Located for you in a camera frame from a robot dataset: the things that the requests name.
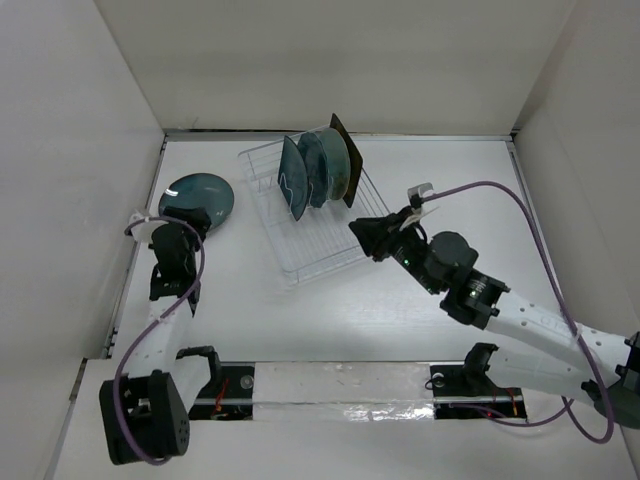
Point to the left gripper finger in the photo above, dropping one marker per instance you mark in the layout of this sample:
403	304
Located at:
177	214
200	224

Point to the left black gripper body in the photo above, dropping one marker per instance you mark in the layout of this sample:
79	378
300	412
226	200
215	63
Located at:
194	243

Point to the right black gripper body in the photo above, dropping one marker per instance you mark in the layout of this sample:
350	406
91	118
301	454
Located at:
408	250

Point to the round dark teal plate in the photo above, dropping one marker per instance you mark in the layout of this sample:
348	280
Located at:
200	190

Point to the light green floral plate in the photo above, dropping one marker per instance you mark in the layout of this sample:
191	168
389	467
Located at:
338	163

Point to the square teal plate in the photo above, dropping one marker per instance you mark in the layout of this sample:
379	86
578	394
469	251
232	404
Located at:
292	178

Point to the scalloped teal plate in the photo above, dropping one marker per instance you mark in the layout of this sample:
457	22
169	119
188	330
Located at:
315	161

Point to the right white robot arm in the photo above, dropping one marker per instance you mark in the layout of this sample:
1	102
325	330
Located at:
581	363

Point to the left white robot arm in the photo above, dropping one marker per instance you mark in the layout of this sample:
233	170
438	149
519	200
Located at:
145	406

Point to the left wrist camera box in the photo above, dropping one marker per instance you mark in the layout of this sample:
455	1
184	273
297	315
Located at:
140	228

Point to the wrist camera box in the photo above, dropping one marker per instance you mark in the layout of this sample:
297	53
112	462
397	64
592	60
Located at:
140	228
415	211

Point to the white wire dish rack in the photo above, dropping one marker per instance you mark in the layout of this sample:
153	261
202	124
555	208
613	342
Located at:
321	241

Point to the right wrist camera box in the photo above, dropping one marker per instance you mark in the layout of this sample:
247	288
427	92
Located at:
415	211

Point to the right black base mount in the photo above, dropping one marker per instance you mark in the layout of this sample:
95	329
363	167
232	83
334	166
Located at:
463	391

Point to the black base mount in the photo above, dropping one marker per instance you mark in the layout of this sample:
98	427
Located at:
230	398
463	391

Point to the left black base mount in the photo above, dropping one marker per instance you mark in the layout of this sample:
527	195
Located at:
230	398

